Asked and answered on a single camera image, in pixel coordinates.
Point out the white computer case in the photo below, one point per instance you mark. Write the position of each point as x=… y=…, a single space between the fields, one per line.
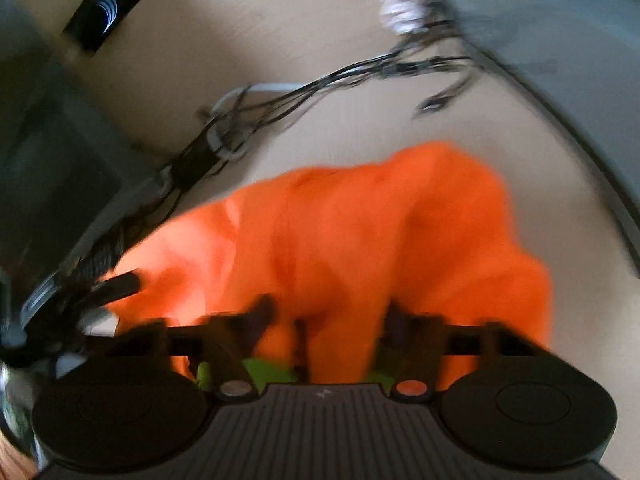
x=575 y=60

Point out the black computer monitor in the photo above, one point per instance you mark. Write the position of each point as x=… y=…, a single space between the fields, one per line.
x=60 y=150

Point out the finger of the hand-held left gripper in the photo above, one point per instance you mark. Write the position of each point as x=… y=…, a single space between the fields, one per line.
x=117 y=286

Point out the black socket strip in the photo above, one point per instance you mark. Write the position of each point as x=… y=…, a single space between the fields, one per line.
x=107 y=12

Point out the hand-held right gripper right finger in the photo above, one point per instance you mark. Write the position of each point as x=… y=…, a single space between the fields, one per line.
x=397 y=320

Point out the orange pumpkin costume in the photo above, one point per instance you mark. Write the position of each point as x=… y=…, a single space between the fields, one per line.
x=350 y=235

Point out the black keyboard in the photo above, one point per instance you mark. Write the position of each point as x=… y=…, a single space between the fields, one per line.
x=102 y=255

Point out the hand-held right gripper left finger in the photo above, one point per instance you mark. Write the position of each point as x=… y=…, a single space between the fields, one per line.
x=260 y=317

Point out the crumpled white tissue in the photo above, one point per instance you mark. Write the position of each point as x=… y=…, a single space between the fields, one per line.
x=400 y=7

